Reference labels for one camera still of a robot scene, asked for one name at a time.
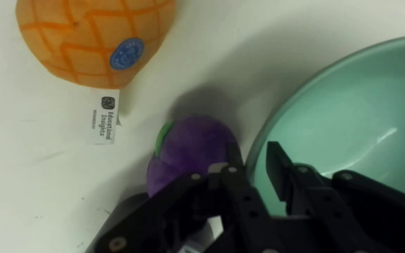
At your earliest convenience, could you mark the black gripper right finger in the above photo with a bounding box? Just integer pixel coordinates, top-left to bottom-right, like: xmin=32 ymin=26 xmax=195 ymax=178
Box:
xmin=264 ymin=140 xmax=405 ymax=253

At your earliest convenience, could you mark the green bowl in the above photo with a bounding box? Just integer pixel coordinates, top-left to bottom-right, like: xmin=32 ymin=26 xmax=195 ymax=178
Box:
xmin=245 ymin=32 xmax=405 ymax=216

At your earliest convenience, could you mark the purple toy eggplant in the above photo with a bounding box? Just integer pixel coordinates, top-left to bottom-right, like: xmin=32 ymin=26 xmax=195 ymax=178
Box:
xmin=145 ymin=115 xmax=242 ymax=198

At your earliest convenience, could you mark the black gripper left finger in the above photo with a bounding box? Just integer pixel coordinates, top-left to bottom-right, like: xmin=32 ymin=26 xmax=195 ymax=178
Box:
xmin=86 ymin=163 xmax=278 ymax=253

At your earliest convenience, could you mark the orange toy pineapple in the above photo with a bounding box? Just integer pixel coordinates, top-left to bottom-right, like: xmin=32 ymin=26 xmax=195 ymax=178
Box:
xmin=15 ymin=0 xmax=177 ymax=146

